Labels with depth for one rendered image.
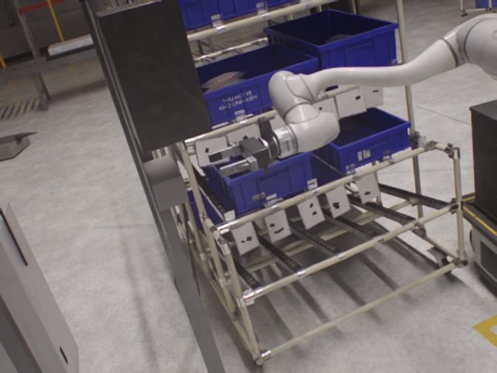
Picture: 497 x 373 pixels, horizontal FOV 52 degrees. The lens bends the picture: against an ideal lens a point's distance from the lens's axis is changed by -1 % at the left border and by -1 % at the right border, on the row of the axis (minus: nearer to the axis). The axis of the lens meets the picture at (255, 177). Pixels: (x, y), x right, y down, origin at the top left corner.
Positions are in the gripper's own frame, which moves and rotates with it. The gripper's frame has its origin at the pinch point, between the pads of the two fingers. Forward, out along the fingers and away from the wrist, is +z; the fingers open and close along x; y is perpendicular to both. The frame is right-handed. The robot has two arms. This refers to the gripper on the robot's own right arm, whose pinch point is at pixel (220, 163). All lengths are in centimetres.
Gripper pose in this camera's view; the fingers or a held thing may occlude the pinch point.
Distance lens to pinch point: 150.1
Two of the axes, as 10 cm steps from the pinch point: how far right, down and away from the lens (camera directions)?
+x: -3.3, -3.3, 8.9
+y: 2.2, 8.9, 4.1
